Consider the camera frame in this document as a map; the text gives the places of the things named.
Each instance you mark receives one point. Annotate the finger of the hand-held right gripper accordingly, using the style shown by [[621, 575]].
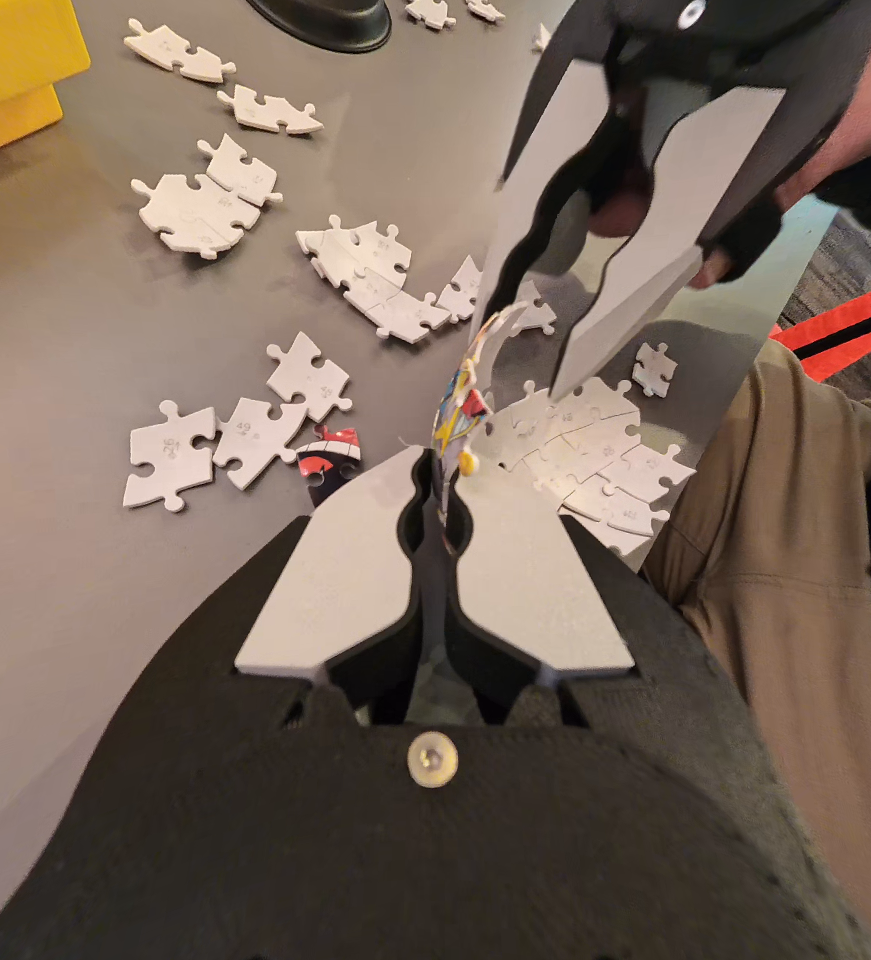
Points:
[[698, 172], [533, 150]]

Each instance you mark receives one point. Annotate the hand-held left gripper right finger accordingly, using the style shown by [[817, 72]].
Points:
[[533, 600]]

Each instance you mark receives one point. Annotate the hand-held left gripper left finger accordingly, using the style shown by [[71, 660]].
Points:
[[330, 592]]

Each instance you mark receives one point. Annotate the partly built puzzle ball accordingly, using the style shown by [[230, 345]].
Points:
[[465, 405]]

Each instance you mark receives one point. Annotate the white puzzle piece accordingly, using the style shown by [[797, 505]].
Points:
[[252, 442], [169, 457], [653, 369], [540, 37], [429, 11], [484, 7], [244, 172], [540, 319], [462, 292], [308, 375]]

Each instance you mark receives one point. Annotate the red black puzzle piece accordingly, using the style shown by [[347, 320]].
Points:
[[330, 450]]

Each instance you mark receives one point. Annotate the joined white puzzle pieces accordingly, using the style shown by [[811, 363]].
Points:
[[177, 52], [270, 111], [368, 277], [593, 457], [195, 217]]

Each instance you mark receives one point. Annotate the person's right hand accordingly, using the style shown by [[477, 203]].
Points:
[[870, 90]]

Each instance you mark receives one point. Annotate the orange black striped cloth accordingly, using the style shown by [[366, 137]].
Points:
[[855, 322]]

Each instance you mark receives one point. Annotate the black round stand base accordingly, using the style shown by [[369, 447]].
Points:
[[323, 22]]

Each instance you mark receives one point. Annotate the person's khaki pants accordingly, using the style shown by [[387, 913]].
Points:
[[780, 600]]

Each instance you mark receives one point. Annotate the yellow box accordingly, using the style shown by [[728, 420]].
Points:
[[8, 60]]

